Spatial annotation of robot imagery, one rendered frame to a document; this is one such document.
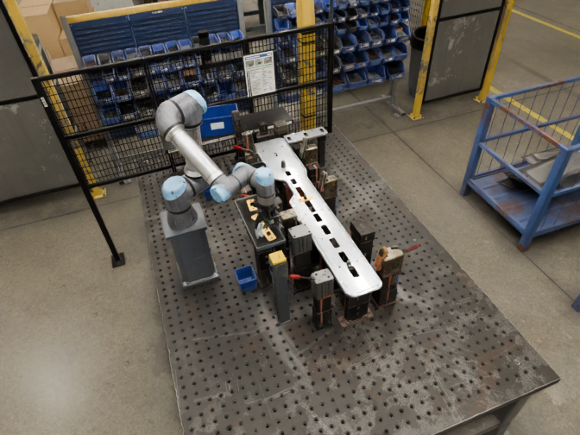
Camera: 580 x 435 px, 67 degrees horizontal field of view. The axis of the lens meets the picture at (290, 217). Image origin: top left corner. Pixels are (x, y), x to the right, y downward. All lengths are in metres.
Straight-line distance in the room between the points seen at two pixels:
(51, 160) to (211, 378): 2.81
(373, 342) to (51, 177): 3.28
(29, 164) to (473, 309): 3.67
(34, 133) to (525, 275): 4.04
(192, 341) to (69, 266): 1.89
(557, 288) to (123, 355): 3.05
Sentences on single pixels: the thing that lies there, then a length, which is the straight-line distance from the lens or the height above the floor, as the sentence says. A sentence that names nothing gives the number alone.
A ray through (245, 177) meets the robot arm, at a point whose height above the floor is 1.50.
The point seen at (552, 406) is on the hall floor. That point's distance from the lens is 3.13.
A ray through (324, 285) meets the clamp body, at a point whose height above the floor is 1.03.
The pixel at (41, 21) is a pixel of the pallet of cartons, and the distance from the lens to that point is 6.26.
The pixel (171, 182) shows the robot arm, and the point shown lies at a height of 1.33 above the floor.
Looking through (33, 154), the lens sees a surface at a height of 0.56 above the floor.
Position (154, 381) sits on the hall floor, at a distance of 3.05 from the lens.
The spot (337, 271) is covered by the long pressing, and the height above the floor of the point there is 1.00.
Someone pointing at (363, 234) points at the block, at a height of 1.03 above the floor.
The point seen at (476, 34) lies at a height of 0.81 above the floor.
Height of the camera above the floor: 2.57
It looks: 42 degrees down
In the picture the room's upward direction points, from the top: 4 degrees counter-clockwise
